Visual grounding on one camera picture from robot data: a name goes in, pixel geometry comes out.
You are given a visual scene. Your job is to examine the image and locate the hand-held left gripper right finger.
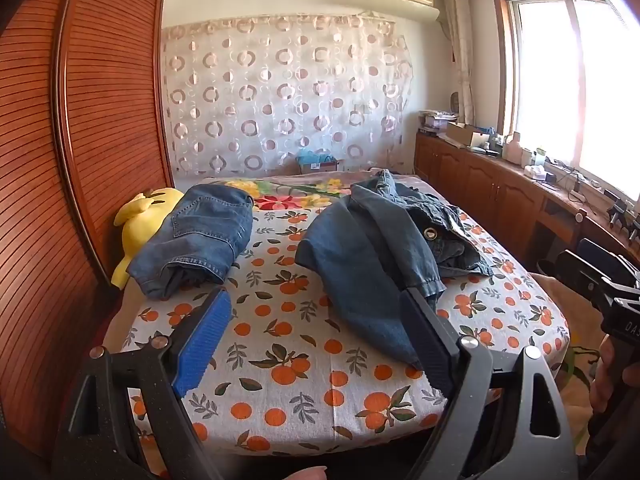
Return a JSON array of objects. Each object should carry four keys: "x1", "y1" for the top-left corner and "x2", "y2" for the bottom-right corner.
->
[{"x1": 395, "y1": 287, "x2": 583, "y2": 480}]

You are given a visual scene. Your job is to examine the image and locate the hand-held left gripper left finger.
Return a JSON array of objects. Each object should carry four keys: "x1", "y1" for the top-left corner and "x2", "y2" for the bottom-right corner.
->
[{"x1": 52, "y1": 287, "x2": 233, "y2": 480}]

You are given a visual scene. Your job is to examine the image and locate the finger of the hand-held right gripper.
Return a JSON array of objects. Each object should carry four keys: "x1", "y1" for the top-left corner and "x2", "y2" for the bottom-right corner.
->
[
  {"x1": 576, "y1": 237, "x2": 640, "y2": 283},
  {"x1": 554, "y1": 249, "x2": 631, "y2": 311}
]

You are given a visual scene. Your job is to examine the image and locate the blue denim pants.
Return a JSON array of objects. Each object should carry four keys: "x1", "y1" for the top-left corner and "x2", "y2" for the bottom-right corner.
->
[{"x1": 295, "y1": 169, "x2": 496, "y2": 367}]

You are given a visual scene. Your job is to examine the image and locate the person's right hand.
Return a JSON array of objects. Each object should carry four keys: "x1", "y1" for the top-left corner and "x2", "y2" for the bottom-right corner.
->
[{"x1": 587, "y1": 332, "x2": 640, "y2": 413}]

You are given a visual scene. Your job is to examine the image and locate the person's left hand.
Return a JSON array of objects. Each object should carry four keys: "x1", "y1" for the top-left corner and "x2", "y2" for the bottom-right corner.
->
[{"x1": 272, "y1": 465, "x2": 329, "y2": 480}]

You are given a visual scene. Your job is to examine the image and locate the black gadget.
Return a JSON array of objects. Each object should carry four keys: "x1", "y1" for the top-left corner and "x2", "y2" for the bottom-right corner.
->
[{"x1": 606, "y1": 199, "x2": 640, "y2": 241}]

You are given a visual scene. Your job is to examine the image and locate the orange fruit print bed sheet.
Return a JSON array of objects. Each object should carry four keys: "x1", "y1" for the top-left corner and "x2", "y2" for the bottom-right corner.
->
[{"x1": 102, "y1": 205, "x2": 571, "y2": 456}]

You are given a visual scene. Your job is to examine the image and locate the folded denim jeans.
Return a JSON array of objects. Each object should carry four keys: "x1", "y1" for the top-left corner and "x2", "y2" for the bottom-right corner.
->
[{"x1": 126, "y1": 183, "x2": 254, "y2": 300}]

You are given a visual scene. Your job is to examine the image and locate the long wooden cabinet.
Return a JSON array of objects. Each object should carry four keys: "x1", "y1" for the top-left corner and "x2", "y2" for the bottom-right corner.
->
[{"x1": 414, "y1": 130, "x2": 640, "y2": 281}]

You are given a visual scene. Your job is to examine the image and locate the yellow plush toy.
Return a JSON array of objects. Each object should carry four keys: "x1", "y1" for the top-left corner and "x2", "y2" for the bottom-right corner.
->
[{"x1": 111, "y1": 186, "x2": 186, "y2": 291}]

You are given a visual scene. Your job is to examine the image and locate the white plastic jug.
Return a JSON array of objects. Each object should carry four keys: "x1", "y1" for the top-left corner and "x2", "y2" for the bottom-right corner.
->
[{"x1": 502, "y1": 132, "x2": 523, "y2": 162}]

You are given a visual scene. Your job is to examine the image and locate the floral blanket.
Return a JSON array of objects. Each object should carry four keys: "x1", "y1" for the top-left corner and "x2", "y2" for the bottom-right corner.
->
[{"x1": 197, "y1": 172, "x2": 601, "y2": 441}]

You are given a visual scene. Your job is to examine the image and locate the open cardboard box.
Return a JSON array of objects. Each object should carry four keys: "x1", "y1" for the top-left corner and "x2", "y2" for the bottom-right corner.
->
[{"x1": 445, "y1": 121, "x2": 493, "y2": 150}]

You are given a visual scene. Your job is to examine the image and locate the blue bag in box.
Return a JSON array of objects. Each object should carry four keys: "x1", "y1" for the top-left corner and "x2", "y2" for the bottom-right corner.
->
[{"x1": 297, "y1": 149, "x2": 341, "y2": 175}]

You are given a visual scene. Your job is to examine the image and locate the stack of papers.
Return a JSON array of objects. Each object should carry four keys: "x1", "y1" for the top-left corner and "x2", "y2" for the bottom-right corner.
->
[{"x1": 419, "y1": 109, "x2": 458, "y2": 136}]

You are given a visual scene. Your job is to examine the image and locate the white lace window curtain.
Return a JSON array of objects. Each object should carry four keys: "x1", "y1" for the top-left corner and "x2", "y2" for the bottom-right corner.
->
[{"x1": 440, "y1": 0, "x2": 476, "y2": 126}]

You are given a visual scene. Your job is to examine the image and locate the wooden slatted headboard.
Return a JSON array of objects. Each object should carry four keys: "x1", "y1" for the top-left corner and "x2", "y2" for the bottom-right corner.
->
[{"x1": 0, "y1": 0, "x2": 176, "y2": 461}]

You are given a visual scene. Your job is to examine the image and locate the circle pattern sheer curtain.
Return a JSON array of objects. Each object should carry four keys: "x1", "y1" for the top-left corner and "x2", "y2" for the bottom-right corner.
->
[{"x1": 161, "y1": 12, "x2": 416, "y2": 178}]

